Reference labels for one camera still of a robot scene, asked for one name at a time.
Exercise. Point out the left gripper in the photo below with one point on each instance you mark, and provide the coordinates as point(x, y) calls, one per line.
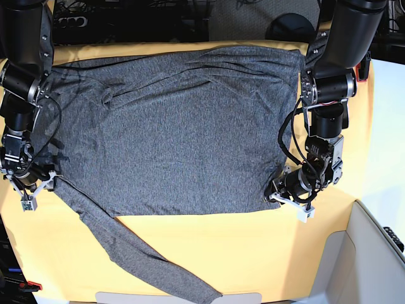
point(296, 188)

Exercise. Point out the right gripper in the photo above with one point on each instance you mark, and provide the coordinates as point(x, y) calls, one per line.
point(30, 184)

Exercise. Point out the grey long-sleeve T-shirt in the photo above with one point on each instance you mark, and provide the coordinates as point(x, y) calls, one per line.
point(187, 133)

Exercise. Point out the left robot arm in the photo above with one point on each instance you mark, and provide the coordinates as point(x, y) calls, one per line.
point(326, 88)

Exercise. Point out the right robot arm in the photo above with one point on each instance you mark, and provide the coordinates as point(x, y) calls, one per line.
point(26, 41)

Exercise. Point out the yellow table cloth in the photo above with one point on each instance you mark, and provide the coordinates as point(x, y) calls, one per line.
point(269, 252)

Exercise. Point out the red clamp left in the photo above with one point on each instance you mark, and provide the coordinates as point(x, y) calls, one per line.
point(29, 287)

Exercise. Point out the red clamp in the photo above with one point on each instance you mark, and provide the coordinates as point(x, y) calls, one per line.
point(363, 68)
point(29, 287)

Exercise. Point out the white storage bin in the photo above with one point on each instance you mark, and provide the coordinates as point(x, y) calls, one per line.
point(361, 264)

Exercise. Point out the black remote on bin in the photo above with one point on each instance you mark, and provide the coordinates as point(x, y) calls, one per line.
point(395, 238)

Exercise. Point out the red clamp right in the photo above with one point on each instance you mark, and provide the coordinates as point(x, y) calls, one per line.
point(363, 68)

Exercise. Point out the black round base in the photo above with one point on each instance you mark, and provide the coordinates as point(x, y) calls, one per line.
point(290, 27)

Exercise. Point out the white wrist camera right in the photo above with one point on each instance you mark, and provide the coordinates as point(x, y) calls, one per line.
point(29, 203)

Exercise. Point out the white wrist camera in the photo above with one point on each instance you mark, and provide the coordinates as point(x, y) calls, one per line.
point(304, 214)
point(29, 203)

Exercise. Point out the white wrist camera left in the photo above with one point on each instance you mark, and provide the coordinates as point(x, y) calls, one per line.
point(304, 214)

